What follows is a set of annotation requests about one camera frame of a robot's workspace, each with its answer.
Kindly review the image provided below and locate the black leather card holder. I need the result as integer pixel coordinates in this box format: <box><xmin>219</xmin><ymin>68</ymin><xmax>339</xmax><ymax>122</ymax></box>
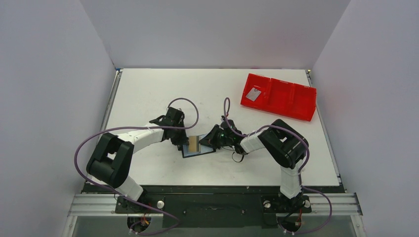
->
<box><xmin>181</xmin><ymin>134</ymin><xmax>216</xmax><ymax>158</ymax></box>

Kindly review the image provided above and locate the silver grey credit card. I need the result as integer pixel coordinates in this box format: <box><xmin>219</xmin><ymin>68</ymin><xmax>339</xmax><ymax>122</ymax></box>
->
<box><xmin>246</xmin><ymin>87</ymin><xmax>261</xmax><ymax>102</ymax></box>

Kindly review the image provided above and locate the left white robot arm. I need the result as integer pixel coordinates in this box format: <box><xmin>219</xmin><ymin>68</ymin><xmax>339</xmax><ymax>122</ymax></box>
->
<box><xmin>86</xmin><ymin>107</ymin><xmax>188</xmax><ymax>212</ymax></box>

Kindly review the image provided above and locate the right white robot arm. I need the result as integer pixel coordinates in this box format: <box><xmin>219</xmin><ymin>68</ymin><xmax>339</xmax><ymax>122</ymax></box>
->
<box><xmin>199</xmin><ymin>119</ymin><xmax>309</xmax><ymax>211</ymax></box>

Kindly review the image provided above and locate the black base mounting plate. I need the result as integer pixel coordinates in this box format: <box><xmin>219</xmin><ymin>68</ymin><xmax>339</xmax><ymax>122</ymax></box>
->
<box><xmin>115</xmin><ymin>186</ymin><xmax>312</xmax><ymax>228</ymax></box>

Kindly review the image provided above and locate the red plastic divided tray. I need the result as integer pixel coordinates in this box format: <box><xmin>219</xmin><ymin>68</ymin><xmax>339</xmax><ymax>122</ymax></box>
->
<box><xmin>240</xmin><ymin>74</ymin><xmax>317</xmax><ymax>121</ymax></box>

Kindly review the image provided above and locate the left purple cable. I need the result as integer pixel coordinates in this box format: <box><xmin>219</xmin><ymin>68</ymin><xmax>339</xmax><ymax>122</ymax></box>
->
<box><xmin>74</xmin><ymin>97</ymin><xmax>200</xmax><ymax>200</ymax></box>

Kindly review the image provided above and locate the purple cable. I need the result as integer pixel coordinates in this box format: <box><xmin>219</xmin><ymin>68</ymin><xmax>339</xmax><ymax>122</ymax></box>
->
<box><xmin>223</xmin><ymin>97</ymin><xmax>311</xmax><ymax>174</ymax></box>
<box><xmin>74</xmin><ymin>97</ymin><xmax>200</xmax><ymax>200</ymax></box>

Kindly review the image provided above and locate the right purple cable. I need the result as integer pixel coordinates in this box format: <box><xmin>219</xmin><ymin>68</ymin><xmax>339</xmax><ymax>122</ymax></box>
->
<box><xmin>223</xmin><ymin>97</ymin><xmax>311</xmax><ymax>174</ymax></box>

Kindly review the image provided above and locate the aluminium rail frame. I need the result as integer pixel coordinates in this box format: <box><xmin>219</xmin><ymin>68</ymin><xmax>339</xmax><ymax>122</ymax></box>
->
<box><xmin>68</xmin><ymin>193</ymin><xmax>363</xmax><ymax>217</ymax></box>

